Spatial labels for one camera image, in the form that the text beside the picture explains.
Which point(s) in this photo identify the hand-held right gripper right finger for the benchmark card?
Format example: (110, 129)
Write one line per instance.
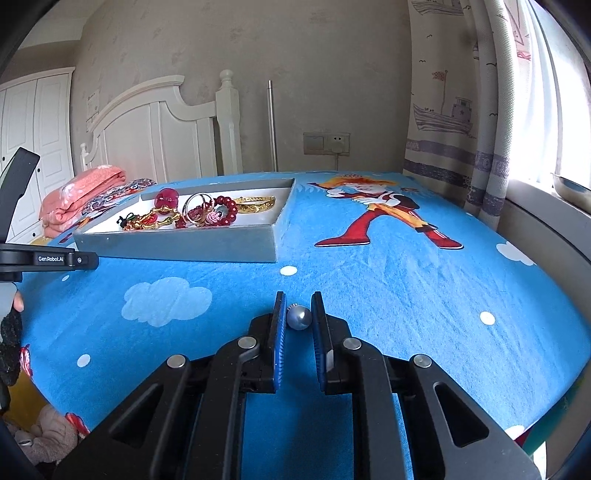
(317, 334)

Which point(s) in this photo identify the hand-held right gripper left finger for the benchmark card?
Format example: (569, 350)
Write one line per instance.
(279, 334)

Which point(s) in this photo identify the round pearl earring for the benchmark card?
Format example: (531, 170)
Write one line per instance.
(298, 318)

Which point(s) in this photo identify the black green insect brooch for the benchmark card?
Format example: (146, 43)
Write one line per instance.
(123, 221)

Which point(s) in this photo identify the gold bangle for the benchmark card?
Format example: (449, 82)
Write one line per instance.
(256, 206)

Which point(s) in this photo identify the grey cardboard jewelry box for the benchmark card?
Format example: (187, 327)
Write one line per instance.
(184, 244)

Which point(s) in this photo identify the silver bangle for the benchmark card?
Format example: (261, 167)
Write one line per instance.
(186, 212)

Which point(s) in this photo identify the person's left hand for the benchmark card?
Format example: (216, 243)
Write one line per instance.
(18, 302)

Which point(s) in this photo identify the white wardrobe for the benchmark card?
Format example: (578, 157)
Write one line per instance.
(37, 138)

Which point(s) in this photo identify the pink folded quilt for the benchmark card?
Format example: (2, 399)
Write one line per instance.
(78, 194)

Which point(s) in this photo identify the patterned pillow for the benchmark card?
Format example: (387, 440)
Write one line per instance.
(115, 196)

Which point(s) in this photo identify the printed blue blanket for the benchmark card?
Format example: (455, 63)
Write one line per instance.
(415, 300)

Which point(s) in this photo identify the white wooden headboard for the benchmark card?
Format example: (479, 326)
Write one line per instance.
(152, 134)

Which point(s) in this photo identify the metal pole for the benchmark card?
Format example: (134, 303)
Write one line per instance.
(272, 129)

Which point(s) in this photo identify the beige plush toy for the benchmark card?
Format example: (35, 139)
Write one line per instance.
(51, 431)

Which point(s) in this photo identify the white window sill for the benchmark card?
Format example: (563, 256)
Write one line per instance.
(545, 221)

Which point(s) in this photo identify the ship print curtain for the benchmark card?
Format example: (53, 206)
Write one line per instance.
(452, 115)

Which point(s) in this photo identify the metal bowl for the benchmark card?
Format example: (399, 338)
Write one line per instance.
(572, 189)

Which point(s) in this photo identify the paper wall label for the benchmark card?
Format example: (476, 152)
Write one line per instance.
(93, 105)

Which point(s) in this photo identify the beige wall socket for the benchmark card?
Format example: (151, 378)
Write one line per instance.
(316, 142)

